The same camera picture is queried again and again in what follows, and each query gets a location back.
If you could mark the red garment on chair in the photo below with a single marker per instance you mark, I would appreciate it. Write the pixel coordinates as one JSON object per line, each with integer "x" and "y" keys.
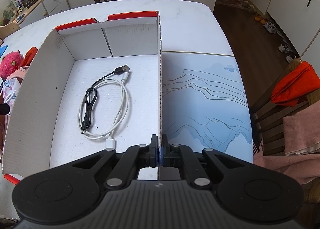
{"x": 300, "y": 82}

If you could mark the printed face mask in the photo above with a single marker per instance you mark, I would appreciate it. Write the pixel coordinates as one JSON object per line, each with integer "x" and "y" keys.
{"x": 9, "y": 91}

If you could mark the blue rubber glove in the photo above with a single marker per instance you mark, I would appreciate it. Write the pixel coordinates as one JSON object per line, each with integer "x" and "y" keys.
{"x": 3, "y": 49}

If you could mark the small wooden child chair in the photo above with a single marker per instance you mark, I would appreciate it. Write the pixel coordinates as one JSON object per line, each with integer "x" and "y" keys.
{"x": 8, "y": 29}

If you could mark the white wall cabinet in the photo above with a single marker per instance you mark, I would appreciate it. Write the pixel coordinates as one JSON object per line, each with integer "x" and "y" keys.
{"x": 298, "y": 19}

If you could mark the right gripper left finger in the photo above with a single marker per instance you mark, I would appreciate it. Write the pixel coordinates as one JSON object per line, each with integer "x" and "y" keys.
{"x": 129, "y": 163}

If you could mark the red white shoe box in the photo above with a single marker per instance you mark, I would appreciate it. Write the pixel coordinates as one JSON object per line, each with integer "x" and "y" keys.
{"x": 93, "y": 85}

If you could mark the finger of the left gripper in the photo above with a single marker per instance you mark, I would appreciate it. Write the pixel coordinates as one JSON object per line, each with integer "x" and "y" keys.
{"x": 4, "y": 109}

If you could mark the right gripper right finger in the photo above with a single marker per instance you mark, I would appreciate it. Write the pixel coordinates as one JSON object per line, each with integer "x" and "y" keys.
{"x": 188, "y": 163}

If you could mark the pink plush ball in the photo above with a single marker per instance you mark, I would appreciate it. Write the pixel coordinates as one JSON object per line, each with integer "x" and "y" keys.
{"x": 10, "y": 63}

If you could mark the white sideboard cabinet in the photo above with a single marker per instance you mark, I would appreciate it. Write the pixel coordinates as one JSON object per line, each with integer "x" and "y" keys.
{"x": 41, "y": 10}

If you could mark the pink towel on chair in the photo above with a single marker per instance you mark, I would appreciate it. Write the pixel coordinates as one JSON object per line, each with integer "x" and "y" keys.
{"x": 301, "y": 141}

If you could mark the pink fleece cloth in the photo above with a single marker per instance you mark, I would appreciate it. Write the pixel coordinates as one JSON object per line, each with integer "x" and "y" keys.
{"x": 20, "y": 73}

